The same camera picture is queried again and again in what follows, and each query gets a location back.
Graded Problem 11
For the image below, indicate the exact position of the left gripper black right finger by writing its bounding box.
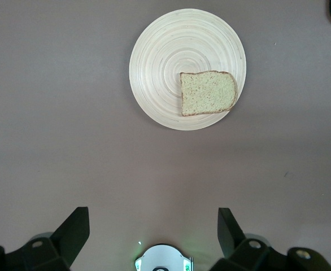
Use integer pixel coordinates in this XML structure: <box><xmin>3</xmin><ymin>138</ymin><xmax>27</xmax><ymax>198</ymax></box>
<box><xmin>210</xmin><ymin>208</ymin><xmax>331</xmax><ymax>271</ymax></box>

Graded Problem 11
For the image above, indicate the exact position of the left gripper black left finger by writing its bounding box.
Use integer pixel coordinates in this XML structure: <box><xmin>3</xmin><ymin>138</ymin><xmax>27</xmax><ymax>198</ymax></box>
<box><xmin>0</xmin><ymin>206</ymin><xmax>90</xmax><ymax>271</ymax></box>

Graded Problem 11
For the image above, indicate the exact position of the slice of brown toast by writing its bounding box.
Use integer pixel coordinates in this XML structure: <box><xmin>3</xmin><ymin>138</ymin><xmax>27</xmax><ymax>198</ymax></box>
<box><xmin>179</xmin><ymin>70</ymin><xmax>238</xmax><ymax>117</ymax></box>

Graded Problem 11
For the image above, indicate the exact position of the round light wooden plate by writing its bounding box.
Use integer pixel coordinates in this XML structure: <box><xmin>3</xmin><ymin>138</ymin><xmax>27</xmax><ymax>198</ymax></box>
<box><xmin>128</xmin><ymin>8</ymin><xmax>247</xmax><ymax>132</ymax></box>

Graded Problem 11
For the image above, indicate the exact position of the brown table cover sheet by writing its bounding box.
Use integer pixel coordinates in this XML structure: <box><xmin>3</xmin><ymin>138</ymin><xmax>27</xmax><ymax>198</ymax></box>
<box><xmin>0</xmin><ymin>0</ymin><xmax>331</xmax><ymax>271</ymax></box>

